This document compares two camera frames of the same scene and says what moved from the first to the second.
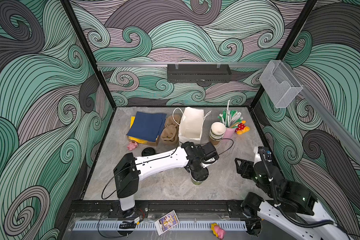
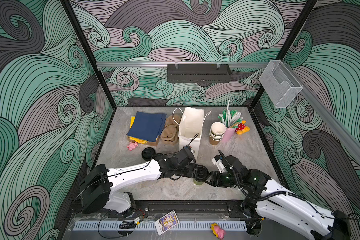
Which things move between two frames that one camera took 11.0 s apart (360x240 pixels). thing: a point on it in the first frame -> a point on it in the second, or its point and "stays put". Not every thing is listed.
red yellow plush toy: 241,128 stays put
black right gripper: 250,165 -> 214,174
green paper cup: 196,183 stays put
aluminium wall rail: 116,64 stays put
